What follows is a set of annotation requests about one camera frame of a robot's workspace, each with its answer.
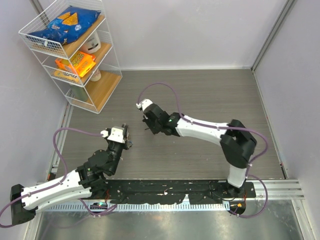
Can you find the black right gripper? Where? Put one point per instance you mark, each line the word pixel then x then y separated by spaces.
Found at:
pixel 148 120

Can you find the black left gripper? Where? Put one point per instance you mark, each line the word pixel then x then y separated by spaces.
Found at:
pixel 125 127

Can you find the bunch of silver keys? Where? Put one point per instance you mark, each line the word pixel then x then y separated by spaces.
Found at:
pixel 130 140

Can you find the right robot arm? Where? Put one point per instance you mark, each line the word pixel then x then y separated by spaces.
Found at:
pixel 237 144

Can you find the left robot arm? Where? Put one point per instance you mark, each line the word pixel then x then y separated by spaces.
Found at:
pixel 86 181

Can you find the white paper cup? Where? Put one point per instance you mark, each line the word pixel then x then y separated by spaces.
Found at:
pixel 96 76

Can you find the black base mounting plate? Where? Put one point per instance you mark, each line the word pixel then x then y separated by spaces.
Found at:
pixel 170 192

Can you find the orange snack box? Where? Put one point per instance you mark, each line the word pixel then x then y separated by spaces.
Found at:
pixel 80 63

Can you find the yellow blue snack box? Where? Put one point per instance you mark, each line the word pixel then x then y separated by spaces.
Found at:
pixel 66 75

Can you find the white jar with label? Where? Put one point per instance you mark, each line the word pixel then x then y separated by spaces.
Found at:
pixel 92 44

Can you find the blue chips bag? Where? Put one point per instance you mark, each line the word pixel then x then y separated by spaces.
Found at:
pixel 68 27

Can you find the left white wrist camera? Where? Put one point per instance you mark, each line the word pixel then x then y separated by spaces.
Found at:
pixel 117 134

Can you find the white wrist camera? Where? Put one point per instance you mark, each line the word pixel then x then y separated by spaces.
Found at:
pixel 117 134
pixel 142 105

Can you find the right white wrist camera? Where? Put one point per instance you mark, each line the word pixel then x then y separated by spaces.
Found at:
pixel 142 105

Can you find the white slotted cable duct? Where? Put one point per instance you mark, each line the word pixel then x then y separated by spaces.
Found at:
pixel 77 206

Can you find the white wire shelf rack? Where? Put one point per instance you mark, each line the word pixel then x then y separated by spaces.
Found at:
pixel 85 94

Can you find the aluminium corner frame post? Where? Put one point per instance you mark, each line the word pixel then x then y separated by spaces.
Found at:
pixel 289 4

